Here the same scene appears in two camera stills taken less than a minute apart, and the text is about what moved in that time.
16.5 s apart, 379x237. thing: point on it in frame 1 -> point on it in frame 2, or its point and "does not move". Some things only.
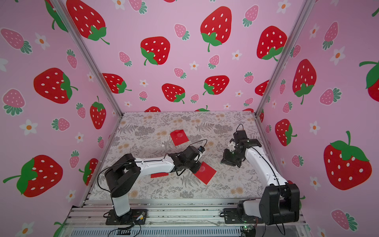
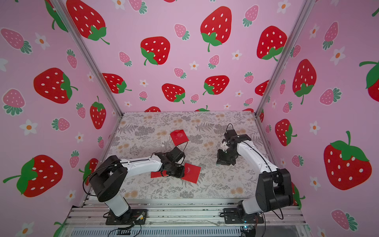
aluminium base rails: [170, 218] does not move
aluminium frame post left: [69, 23] does not move
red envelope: [179, 137] does not move
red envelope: [205, 173] -> [191, 173]
